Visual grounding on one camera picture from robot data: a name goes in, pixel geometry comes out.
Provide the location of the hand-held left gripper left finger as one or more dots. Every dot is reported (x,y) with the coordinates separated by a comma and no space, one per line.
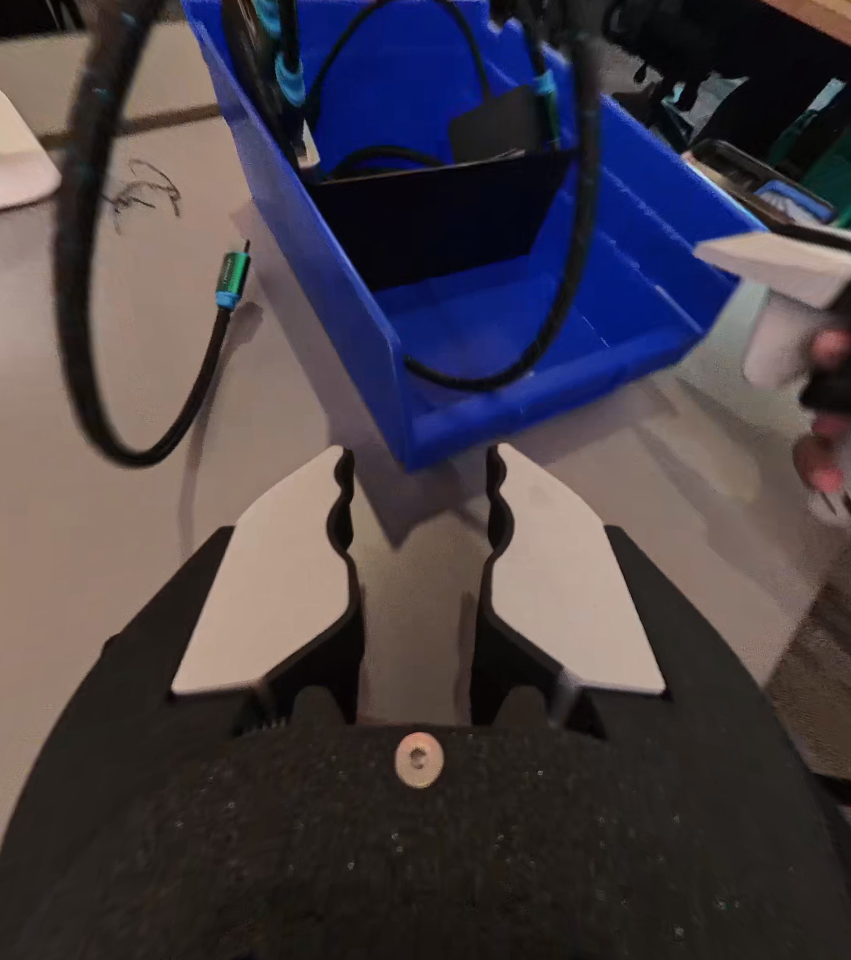
(268,600)

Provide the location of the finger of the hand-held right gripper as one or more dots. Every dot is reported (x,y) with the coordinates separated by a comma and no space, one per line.
(785,259)

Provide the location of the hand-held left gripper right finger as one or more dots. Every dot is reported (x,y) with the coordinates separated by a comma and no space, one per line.
(575,600)

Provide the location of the large blue plastic bin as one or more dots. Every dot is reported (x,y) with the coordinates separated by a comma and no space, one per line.
(470,315)

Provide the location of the black HDMI switch box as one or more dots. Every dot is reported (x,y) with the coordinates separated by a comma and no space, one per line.
(497,124)

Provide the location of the grey desk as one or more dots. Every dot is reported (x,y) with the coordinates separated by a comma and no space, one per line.
(20,600)

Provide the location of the person's right hand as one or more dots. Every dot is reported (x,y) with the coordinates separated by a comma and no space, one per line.
(830,349)

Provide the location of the green object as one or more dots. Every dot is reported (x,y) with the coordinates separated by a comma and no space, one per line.
(845,172)

